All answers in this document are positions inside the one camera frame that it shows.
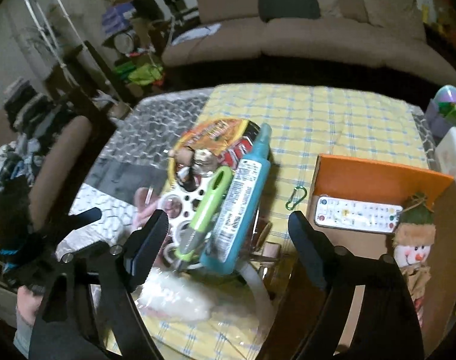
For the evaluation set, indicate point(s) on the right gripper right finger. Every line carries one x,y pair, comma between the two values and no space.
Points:
387,326

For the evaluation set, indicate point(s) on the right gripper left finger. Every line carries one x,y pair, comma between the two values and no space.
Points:
66,328

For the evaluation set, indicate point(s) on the snowman doll plaid dress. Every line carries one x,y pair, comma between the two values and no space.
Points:
414,236

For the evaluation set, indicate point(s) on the white remote control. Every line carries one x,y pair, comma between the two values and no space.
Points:
352,215

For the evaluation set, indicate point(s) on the green handled peeler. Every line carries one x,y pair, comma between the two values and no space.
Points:
195,234

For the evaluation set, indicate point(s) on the white lotus-root shaped tray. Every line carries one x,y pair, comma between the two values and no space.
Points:
180,207

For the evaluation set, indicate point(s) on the teal spray bottle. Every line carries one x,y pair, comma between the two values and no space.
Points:
239,207

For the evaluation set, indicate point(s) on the person left hand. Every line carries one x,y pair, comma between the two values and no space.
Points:
28,304

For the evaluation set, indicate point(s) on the white fluffy item in bag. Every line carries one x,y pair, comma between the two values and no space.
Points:
173,297

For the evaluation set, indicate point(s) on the orange cardboard box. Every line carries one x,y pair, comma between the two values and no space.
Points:
387,183

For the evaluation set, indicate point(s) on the pink plush toy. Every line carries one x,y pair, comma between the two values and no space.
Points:
146,202

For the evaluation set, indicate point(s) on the yellow plaid tablecloth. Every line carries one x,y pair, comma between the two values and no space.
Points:
306,122

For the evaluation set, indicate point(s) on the grey patterned table mat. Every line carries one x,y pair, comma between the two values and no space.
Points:
135,156

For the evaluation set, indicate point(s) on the green carabiner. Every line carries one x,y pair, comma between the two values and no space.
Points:
299,193

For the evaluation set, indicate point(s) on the white plastic container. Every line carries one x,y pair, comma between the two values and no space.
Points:
452,157

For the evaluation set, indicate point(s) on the glass bottle wooden cap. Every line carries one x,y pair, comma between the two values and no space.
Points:
191,165

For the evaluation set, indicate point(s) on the UFO instant noodle bowl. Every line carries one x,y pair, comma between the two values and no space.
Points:
229,139

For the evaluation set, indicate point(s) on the white clothes rack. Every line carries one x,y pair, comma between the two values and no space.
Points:
62,33

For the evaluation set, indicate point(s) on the brown sofa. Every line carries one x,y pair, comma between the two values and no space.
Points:
363,33

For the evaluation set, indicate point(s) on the black cushion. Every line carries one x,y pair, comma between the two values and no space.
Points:
281,9

